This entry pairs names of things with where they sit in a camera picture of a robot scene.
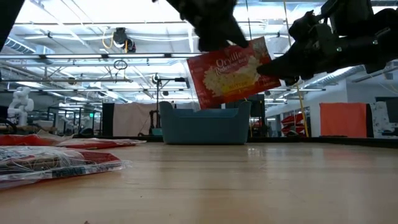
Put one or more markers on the long ceiling light strip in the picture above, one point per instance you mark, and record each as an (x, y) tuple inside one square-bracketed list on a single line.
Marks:
[(136, 56)]

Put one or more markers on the black workstation frame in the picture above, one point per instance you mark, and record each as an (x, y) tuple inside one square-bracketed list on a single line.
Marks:
[(80, 118)]

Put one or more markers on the silver ventilation duct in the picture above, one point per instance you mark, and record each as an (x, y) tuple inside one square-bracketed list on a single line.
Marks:
[(335, 77), (18, 45)]

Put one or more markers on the red stacked objects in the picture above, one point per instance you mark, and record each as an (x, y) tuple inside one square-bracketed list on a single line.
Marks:
[(292, 119)]

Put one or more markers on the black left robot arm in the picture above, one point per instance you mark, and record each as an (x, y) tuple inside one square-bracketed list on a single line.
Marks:
[(9, 18)]

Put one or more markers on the teal plastic basket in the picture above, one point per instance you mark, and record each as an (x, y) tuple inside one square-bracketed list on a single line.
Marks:
[(205, 130)]

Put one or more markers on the orange fabric panel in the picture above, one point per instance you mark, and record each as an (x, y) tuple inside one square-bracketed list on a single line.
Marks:
[(342, 119)]

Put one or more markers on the red butter popcorn bag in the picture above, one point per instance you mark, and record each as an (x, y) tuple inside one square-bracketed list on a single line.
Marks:
[(25, 140), (105, 144), (230, 77), (46, 165)]

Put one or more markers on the narrow black panel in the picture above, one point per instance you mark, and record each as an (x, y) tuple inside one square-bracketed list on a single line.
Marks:
[(108, 119)]

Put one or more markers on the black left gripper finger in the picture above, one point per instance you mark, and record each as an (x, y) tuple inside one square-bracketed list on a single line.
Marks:
[(233, 35), (210, 40)]

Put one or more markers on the dark monitor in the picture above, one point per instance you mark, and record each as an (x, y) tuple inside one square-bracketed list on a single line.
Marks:
[(392, 110)]

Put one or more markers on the pink fabric panel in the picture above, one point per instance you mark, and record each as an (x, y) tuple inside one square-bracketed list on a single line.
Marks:
[(130, 119)]

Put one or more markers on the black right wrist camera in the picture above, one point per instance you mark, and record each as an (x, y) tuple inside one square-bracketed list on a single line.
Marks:
[(348, 15)]

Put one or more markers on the black aluminium table frame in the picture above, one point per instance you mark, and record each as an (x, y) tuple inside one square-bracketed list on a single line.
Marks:
[(311, 140)]

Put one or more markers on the white patterned cloth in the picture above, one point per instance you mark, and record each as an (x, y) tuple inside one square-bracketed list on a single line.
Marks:
[(379, 119)]

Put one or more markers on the black camera rig frame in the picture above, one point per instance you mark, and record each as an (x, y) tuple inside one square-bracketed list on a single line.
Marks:
[(180, 79)]

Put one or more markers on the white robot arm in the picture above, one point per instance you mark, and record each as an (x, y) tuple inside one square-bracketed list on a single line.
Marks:
[(20, 105)]

